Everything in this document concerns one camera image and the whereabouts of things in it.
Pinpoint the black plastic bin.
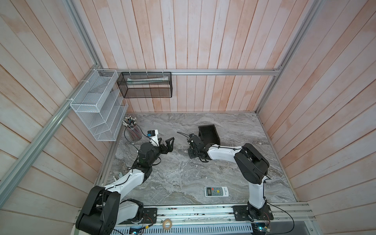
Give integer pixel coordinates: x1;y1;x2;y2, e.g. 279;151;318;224
198;124;221;145

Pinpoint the black wire mesh basket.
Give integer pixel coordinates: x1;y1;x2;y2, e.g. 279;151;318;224
117;71;173;99

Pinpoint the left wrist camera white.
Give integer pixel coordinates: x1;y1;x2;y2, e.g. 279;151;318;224
147;130;159;146

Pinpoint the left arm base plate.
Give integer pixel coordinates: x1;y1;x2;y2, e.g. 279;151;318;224
128;207;158;224

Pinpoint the white remote control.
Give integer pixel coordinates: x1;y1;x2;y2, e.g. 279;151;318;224
204;186;229;197

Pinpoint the white wire mesh shelf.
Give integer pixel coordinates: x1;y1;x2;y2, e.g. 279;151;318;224
70;69;128;142

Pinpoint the aluminium frame rail left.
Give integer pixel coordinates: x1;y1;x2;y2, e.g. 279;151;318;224
1;64;100;207

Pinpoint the roll of tape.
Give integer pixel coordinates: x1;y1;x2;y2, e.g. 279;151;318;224
162;218;172;231

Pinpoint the aluminium frame rail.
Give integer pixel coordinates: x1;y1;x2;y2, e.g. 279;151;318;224
1;64;100;207
255;0;325;116

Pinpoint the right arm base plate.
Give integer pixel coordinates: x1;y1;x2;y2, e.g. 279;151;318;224
232;204;274;222

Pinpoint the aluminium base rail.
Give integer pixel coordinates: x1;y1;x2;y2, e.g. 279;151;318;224
74;202;316;225

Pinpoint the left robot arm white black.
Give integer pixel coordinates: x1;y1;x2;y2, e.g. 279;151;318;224
75;130;174;235

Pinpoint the aluminium frame rail horizontal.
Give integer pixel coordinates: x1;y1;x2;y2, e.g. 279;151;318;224
104;69;282;76

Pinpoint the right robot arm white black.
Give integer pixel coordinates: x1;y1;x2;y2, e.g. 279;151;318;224
188;134;270;219

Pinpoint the mesh pencil cup with pens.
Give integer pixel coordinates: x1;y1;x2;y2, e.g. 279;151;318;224
122;116;143;142

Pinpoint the aluminium frame rail right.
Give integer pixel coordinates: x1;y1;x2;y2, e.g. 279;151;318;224
255;0;325;116

